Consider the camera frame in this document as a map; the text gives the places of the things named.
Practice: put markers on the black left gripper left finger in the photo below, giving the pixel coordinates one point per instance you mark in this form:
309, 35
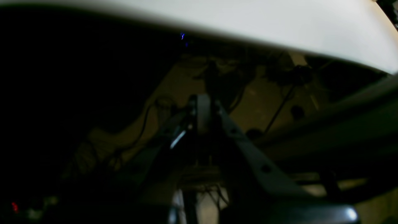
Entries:
141, 190

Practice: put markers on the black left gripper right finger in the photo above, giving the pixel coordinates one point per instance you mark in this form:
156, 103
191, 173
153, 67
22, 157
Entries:
260, 193

